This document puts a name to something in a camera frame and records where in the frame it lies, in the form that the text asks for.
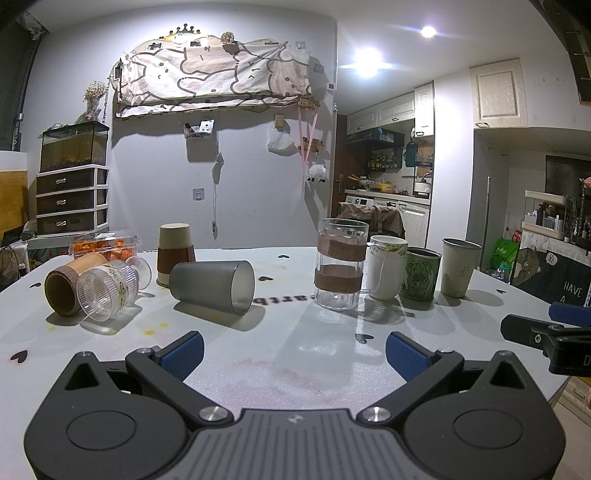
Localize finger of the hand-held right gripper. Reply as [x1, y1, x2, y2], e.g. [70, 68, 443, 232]
[549, 302, 591, 328]
[501, 314, 591, 352]

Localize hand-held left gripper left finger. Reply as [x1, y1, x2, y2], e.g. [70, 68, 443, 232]
[62, 331, 235, 424]

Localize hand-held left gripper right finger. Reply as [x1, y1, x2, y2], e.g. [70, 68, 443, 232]
[358, 331, 528, 424]

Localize frosted grey cup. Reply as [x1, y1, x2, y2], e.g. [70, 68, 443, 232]
[168, 260, 256, 316]

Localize green cup with bear print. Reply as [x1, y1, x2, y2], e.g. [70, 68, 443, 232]
[399, 247, 443, 304]

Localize pale green metal cup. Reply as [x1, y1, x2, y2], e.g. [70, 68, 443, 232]
[440, 237, 483, 299]

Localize brown paper cup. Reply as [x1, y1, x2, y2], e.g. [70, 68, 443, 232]
[156, 223, 197, 287]

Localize kraft brown cup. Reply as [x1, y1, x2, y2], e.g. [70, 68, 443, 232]
[44, 252, 110, 317]

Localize black printed cloth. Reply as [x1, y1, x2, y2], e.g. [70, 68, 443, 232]
[510, 246, 591, 306]

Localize green shopping bag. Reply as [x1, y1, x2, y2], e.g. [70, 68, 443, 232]
[489, 236, 521, 274]

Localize white mug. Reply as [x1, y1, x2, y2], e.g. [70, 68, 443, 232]
[366, 235, 409, 301]

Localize white shelf with bottles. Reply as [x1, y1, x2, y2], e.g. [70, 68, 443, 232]
[521, 189, 591, 246]

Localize clear ribbed plastic goblet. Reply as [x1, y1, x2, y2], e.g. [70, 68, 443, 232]
[76, 256, 153, 323]

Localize white mop pole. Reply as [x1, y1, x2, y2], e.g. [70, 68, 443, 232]
[479, 176, 492, 273]

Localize clear glass with cork bands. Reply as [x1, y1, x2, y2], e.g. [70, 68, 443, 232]
[314, 218, 369, 311]

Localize clear box of orange fruit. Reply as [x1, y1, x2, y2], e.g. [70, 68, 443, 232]
[69, 233, 142, 264]

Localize chair with brown cloth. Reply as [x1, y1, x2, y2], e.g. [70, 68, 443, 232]
[335, 202, 406, 243]

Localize black screen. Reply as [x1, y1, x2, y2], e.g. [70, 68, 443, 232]
[544, 154, 591, 195]

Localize white drawer unit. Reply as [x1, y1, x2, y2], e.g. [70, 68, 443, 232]
[35, 165, 110, 238]

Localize brown wooden door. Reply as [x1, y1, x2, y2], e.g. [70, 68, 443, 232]
[335, 113, 348, 217]

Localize wooden board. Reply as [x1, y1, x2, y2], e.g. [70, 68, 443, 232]
[0, 169, 29, 241]

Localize white panelled cabinet door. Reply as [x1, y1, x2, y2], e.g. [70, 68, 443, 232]
[469, 59, 529, 129]

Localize white hanging bag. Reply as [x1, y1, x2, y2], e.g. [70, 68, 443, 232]
[267, 126, 298, 156]

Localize glass fish tank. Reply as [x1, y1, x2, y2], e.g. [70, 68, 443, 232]
[39, 120, 110, 173]

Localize pink ribbon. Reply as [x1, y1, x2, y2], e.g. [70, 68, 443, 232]
[297, 108, 320, 171]

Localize dried flower bunch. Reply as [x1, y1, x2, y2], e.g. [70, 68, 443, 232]
[82, 80, 110, 123]

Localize printed cartoon blanket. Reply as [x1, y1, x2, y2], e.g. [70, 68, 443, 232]
[113, 39, 313, 119]

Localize large ceiling light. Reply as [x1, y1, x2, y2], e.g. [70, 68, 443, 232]
[353, 47, 385, 78]

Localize black crown decoration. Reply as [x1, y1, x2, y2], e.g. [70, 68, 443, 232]
[167, 23, 201, 40]

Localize hanging white cable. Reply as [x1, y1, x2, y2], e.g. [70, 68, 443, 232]
[211, 152, 226, 239]

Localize white kitchen wall cabinets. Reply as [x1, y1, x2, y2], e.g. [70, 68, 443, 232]
[346, 82, 435, 138]

